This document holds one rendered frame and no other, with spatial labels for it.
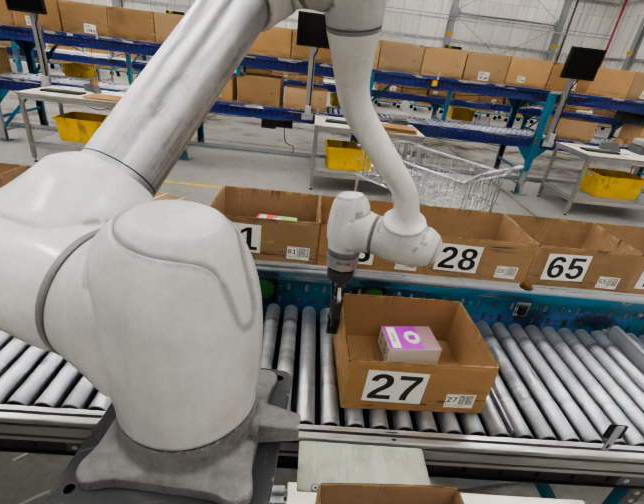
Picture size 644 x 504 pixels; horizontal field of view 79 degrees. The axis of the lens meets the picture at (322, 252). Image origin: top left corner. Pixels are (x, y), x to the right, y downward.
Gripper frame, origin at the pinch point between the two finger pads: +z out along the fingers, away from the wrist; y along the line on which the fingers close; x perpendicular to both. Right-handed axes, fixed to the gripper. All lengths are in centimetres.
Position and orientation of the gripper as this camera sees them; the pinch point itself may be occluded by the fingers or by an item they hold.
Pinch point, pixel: (332, 323)
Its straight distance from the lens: 119.3
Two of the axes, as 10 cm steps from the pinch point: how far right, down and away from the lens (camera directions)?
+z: -1.1, 8.8, 4.7
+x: 9.9, 0.9, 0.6
